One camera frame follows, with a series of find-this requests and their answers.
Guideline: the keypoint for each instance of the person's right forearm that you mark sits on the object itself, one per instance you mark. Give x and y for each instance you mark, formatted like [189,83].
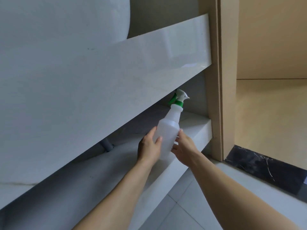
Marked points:
[230,196]

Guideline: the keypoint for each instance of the beige wooden door frame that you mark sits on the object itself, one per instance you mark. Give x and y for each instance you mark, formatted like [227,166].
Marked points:
[226,69]

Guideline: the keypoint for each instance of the person's left thumb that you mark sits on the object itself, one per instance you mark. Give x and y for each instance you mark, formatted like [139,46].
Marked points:
[158,140]

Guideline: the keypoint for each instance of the grey drain pipe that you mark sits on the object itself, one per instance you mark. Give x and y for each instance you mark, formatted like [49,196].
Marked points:
[106,145]

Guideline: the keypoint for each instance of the person's right hand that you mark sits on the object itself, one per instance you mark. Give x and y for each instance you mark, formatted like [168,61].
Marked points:
[187,150]

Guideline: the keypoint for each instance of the person's left forearm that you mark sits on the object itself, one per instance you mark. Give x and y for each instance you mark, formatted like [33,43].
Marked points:
[124,194]

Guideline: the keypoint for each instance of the white ceramic sink basin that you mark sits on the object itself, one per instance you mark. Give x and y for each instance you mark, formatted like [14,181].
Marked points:
[60,19]

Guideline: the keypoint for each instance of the person's right thumb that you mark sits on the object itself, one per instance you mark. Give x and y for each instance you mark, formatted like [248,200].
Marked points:
[175,146]

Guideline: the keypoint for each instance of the translucent white spray bottle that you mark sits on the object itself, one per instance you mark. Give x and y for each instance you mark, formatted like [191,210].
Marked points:
[168,131]

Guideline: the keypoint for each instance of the person's left hand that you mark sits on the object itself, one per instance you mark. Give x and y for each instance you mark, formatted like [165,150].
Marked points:
[147,148]

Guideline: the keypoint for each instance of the white marble vanity counter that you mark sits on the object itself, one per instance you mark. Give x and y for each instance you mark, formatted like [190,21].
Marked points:
[96,88]

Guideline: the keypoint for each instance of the white marble lower shelf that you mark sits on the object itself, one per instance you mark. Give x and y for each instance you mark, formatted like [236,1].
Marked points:
[108,170]

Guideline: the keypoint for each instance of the black marble door threshold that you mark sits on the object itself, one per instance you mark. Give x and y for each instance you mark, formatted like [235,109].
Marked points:
[266,170]

